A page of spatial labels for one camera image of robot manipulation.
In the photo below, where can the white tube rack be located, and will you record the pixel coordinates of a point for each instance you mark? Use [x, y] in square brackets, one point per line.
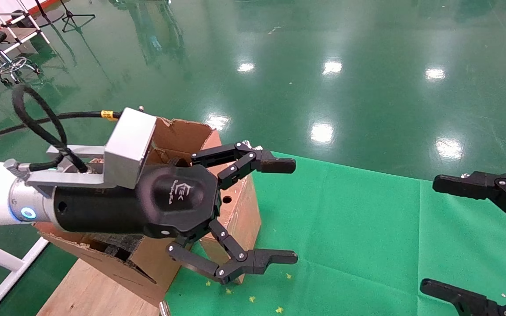
[20, 38]

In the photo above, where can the small cardboard box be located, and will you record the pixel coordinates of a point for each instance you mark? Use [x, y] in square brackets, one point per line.
[240, 215]

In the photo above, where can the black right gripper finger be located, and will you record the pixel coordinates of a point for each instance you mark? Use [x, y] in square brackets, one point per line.
[468, 300]
[481, 182]

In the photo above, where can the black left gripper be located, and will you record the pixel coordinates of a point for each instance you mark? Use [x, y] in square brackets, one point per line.
[174, 197]

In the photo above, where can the silver metal clip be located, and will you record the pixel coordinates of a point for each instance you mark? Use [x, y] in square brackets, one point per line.
[246, 143]
[164, 308]

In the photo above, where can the black tripod stand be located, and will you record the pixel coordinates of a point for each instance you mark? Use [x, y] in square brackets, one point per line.
[74, 16]

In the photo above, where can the large open cardboard carton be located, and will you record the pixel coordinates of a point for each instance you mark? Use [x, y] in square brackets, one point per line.
[182, 136]

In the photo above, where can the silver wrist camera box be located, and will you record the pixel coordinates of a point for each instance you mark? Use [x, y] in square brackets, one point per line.
[128, 145]

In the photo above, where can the green cloth mat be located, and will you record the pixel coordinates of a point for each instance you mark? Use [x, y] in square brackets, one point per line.
[345, 228]

